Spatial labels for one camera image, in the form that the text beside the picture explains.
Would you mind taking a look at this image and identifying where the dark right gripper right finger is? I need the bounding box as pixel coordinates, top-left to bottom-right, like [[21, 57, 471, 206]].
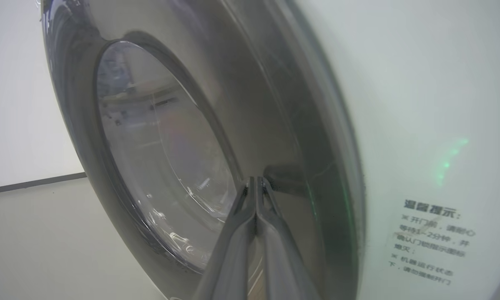
[[256, 177, 321, 300]]

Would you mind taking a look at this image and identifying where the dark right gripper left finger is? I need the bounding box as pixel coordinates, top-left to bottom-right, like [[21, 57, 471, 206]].
[[191, 176, 256, 300]]

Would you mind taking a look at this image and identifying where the round black glass washer door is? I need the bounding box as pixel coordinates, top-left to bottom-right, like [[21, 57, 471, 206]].
[[41, 0, 366, 300]]

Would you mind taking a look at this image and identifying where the printed warning text label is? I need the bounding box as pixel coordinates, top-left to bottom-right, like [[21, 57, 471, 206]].
[[389, 199, 475, 288]]

